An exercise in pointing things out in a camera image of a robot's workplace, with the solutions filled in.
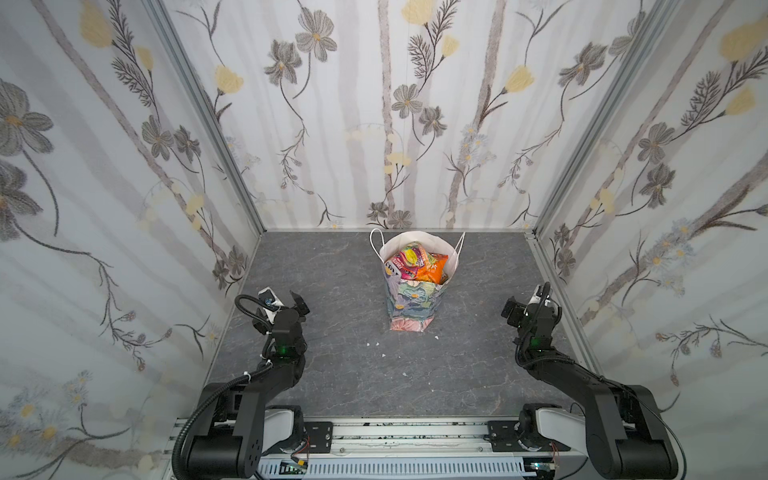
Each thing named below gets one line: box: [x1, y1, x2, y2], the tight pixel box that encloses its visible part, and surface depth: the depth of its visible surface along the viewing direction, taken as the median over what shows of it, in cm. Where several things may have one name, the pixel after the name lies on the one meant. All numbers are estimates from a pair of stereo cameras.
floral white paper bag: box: [417, 231, 466, 332], surface depth 85 cm
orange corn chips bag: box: [416, 252, 449, 285], surface depth 82 cm
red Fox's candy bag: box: [391, 242, 428, 280], surface depth 83 cm
